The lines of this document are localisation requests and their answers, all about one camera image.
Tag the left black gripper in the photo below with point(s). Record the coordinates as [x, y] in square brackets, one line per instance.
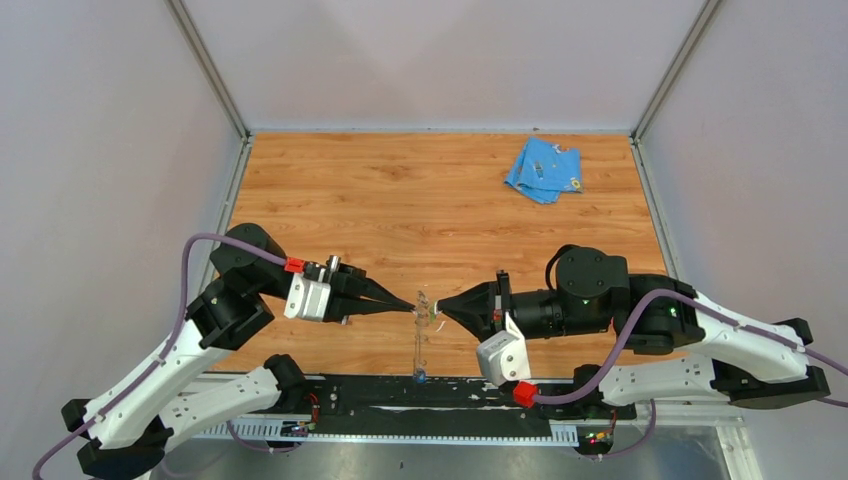
[352, 292]

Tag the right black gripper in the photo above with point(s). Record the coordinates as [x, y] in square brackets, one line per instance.
[473, 308]

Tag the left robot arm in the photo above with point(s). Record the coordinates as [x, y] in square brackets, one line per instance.
[130, 428]

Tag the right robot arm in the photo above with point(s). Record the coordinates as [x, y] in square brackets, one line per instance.
[671, 340]

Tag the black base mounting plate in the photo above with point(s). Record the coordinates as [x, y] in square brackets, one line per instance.
[441, 407]

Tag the folded blue cloth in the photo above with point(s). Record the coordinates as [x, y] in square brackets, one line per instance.
[544, 170]

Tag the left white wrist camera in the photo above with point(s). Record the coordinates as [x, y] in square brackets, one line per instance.
[307, 299]

